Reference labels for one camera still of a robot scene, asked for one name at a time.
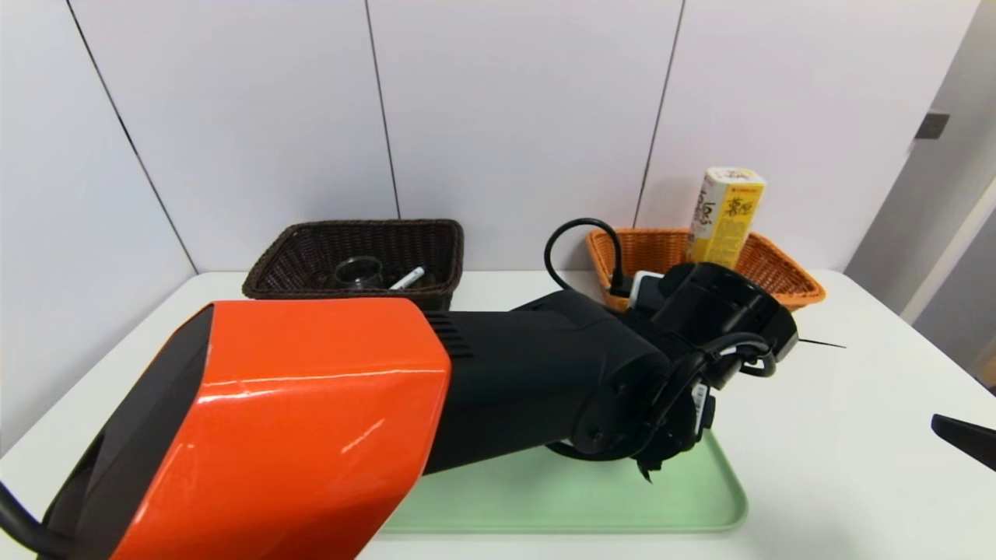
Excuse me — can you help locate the glass cup with black holder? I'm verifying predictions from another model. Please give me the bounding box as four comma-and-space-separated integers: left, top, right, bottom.
333, 256, 386, 290

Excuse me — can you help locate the yellow snack box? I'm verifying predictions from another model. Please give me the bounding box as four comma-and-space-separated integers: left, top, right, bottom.
685, 166, 767, 271

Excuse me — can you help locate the dark brown wicker basket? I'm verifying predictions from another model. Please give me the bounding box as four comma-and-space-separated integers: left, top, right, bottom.
242, 219, 465, 312

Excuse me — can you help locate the orange wicker basket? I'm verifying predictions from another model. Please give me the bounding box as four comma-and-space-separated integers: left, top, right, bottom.
586, 227, 826, 312

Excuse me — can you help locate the green plastic tray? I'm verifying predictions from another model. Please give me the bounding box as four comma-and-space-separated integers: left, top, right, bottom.
380, 432, 749, 534

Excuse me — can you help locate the black left wrist camera cable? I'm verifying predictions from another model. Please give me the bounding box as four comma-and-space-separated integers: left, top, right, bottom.
543, 218, 779, 390

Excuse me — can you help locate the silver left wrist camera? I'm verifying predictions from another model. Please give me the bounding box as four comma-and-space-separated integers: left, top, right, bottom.
630, 271, 664, 306

